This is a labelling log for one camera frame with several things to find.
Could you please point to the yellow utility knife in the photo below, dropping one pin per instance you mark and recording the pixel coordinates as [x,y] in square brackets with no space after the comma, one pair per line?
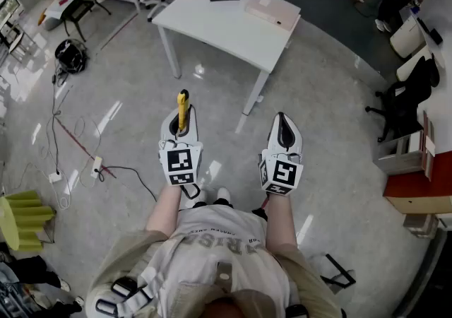
[182,111]

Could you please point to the person's right white shoe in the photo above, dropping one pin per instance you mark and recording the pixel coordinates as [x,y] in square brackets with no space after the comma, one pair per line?
[223,194]

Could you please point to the person's right forearm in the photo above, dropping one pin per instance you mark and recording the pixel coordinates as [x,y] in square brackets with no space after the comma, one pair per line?
[280,221]

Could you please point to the white table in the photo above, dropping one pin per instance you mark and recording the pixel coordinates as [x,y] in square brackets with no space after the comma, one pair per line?
[226,30]

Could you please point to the red cabinet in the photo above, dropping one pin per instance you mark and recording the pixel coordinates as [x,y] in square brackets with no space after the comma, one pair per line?
[423,182]

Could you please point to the person's left white shoe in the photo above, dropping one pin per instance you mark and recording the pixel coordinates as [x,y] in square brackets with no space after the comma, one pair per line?
[197,198]

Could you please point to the person's white shoe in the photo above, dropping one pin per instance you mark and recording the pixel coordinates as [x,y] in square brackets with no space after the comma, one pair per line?
[197,198]
[223,194]

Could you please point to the person's beige t-shirt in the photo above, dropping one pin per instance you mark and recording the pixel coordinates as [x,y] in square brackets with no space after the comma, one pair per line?
[212,256]

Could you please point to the pink flat box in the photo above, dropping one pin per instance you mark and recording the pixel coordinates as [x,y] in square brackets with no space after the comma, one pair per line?
[273,9]

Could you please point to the white power strip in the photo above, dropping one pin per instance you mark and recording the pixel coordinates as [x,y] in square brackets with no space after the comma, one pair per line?
[54,177]
[96,167]

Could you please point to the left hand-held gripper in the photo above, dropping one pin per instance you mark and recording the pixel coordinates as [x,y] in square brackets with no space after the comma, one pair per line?
[181,163]

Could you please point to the yellow-green pleated stool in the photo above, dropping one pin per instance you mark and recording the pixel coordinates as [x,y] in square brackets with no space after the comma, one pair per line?
[24,217]

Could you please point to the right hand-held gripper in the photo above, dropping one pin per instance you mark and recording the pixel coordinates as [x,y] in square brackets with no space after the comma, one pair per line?
[282,171]

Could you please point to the person's left forearm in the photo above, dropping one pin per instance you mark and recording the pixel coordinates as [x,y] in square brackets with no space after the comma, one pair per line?
[165,210]

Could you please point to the black metal frame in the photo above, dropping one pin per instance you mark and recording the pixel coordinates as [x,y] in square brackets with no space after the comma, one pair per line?
[339,267]

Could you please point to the black office chair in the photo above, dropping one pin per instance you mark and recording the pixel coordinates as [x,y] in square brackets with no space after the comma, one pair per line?
[406,97]

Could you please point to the black bag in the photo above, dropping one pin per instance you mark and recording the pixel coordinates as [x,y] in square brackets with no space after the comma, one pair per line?
[71,56]

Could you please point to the white storage box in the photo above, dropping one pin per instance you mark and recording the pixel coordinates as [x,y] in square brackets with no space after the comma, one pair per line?
[408,37]
[411,65]

